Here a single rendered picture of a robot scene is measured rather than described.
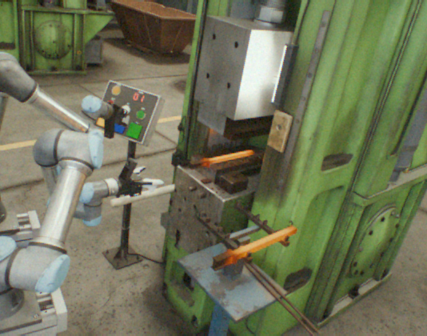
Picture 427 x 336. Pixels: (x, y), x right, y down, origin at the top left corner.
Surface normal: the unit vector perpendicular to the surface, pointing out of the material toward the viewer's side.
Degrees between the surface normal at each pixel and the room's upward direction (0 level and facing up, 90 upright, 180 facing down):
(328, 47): 90
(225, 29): 90
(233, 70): 90
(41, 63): 90
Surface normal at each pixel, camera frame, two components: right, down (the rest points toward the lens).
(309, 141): -0.76, 0.18
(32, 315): 0.16, -0.88
